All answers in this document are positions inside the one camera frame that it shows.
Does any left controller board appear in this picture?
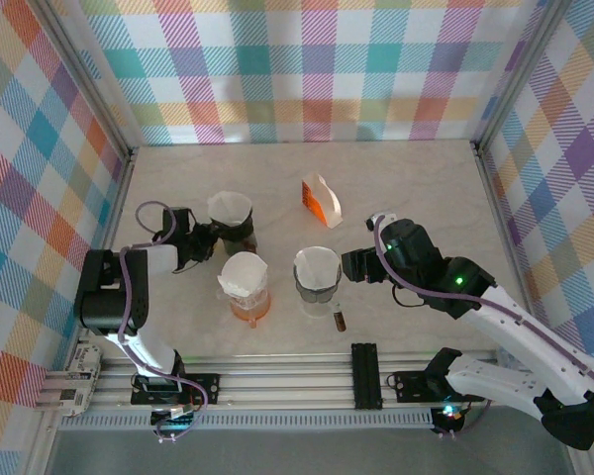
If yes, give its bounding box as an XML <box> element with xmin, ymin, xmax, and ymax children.
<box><xmin>150</xmin><ymin>405</ymin><xmax>199</xmax><ymax>444</ymax></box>

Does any aluminium frame post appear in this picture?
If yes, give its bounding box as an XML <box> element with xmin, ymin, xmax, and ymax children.
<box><xmin>474</xmin><ymin>0</ymin><xmax>573</xmax><ymax>149</ymax></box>
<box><xmin>24</xmin><ymin>0</ymin><xmax>140</xmax><ymax>159</ymax></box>

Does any orange coffee filter pack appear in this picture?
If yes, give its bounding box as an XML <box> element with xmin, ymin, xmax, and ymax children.
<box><xmin>299</xmin><ymin>171</ymin><xmax>343</xmax><ymax>230</ymax></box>

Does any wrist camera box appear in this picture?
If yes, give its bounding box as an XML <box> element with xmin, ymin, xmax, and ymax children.
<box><xmin>364</xmin><ymin>212</ymin><xmax>398</xmax><ymax>233</ymax></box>
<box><xmin>161</xmin><ymin>206</ymin><xmax>195</xmax><ymax>237</ymax></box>

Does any grey carafe with brown handle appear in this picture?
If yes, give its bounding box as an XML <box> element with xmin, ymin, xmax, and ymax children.
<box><xmin>217</xmin><ymin>232</ymin><xmax>259</xmax><ymax>258</ymax></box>

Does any printed paper label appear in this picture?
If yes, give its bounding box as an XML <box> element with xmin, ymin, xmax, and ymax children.
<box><xmin>61</xmin><ymin>340</ymin><xmax>103</xmax><ymax>417</ymax></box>

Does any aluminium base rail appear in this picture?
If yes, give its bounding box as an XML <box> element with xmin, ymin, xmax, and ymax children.
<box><xmin>39</xmin><ymin>353</ymin><xmax>506</xmax><ymax>412</ymax></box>

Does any dark green plastic dripper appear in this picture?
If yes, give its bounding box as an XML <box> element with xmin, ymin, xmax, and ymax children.
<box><xmin>208</xmin><ymin>217</ymin><xmax>256</xmax><ymax>243</ymax></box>

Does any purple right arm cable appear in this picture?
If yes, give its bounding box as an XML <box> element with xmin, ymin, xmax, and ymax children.
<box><xmin>372</xmin><ymin>217</ymin><xmax>594</xmax><ymax>439</ymax></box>

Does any grey slotted cable duct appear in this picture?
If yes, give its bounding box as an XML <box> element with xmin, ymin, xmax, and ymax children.
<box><xmin>58</xmin><ymin>408</ymin><xmax>437</xmax><ymax>431</ymax></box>

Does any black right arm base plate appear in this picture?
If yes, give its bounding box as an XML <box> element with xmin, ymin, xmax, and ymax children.
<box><xmin>393</xmin><ymin>368</ymin><xmax>486</xmax><ymax>403</ymax></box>

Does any right controller board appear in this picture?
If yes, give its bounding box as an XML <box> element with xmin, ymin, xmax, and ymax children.
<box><xmin>430</xmin><ymin>403</ymin><xmax>469</xmax><ymax>439</ymax></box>

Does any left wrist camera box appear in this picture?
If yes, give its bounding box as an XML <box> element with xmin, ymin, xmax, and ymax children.
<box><xmin>161</xmin><ymin>206</ymin><xmax>195</xmax><ymax>237</ymax></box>

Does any aluminium side rail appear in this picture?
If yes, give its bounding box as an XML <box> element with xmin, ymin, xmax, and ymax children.
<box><xmin>27</xmin><ymin>147</ymin><xmax>140</xmax><ymax>475</ymax></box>
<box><xmin>472</xmin><ymin>141</ymin><xmax>550</xmax><ymax>357</ymax></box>

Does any controller board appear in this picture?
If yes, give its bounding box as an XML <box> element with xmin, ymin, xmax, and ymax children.
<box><xmin>430</xmin><ymin>403</ymin><xmax>469</xmax><ymax>439</ymax></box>
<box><xmin>150</xmin><ymin>405</ymin><xmax>199</xmax><ymax>444</ymax></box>

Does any black centre rail bracket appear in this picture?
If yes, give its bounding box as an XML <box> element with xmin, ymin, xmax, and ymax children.
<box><xmin>350</xmin><ymin>340</ymin><xmax>382</xmax><ymax>412</ymax></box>

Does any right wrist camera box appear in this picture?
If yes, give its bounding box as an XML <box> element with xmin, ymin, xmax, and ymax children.
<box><xmin>364</xmin><ymin>212</ymin><xmax>398</xmax><ymax>233</ymax></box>

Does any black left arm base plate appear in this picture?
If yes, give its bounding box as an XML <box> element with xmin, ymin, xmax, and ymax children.
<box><xmin>130</xmin><ymin>371</ymin><xmax>222</xmax><ymax>407</ymax></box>

